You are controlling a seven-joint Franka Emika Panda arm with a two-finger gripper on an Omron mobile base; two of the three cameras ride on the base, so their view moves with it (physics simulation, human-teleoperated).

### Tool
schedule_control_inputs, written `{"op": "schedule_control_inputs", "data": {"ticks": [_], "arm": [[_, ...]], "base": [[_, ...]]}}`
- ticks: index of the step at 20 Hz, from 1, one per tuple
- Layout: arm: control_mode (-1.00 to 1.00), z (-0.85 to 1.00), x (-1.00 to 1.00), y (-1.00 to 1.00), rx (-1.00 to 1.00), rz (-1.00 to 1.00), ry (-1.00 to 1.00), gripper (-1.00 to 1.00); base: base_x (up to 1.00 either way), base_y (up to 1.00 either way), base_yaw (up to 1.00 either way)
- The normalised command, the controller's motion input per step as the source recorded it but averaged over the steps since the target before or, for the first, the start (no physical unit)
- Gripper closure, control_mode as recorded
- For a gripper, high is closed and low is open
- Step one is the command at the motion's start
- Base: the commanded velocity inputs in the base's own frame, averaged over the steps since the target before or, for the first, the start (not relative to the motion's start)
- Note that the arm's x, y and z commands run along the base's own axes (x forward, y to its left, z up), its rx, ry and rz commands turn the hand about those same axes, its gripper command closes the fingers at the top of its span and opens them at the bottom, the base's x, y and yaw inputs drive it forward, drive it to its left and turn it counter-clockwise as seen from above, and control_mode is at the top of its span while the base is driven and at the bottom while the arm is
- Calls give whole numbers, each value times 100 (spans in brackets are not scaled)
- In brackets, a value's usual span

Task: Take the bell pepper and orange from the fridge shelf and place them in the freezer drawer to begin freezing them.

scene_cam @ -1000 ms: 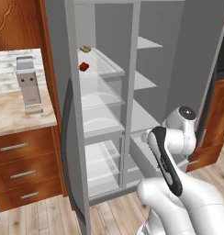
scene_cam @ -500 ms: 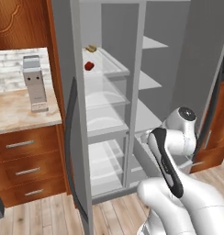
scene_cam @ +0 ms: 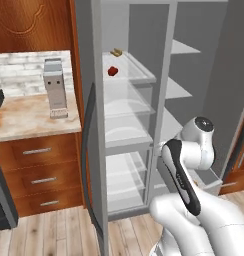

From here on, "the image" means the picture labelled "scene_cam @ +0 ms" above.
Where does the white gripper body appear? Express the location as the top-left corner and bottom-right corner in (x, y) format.
(156, 141), (168, 158)

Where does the red bell pepper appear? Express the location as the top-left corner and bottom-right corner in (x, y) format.
(107, 66), (120, 77)

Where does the grey fridge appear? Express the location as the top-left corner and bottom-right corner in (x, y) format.
(92, 0), (242, 222)

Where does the wooden drawer front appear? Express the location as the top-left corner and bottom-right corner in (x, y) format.
(14, 188), (85, 218)
(9, 134), (80, 168)
(13, 162), (83, 198)

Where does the yellow-brown orange fruit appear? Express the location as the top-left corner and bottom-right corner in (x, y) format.
(109, 48), (124, 58)

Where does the silver upright countertop appliance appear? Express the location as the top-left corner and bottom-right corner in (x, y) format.
(42, 58), (69, 120)

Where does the dark fridge door handle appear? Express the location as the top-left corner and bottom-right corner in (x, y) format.
(80, 82), (105, 242)

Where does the wooden cupboard with silver handles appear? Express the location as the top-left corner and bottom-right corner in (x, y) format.
(219, 128), (244, 196)

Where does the silver drawer handle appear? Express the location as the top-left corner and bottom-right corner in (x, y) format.
(22, 147), (52, 156)
(30, 176), (58, 185)
(39, 199), (60, 207)

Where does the grey fridge door, dark handle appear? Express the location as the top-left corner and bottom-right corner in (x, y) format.
(73, 0), (110, 256)

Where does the wooden wall cupboard door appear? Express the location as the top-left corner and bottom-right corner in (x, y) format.
(0, 0), (74, 54)

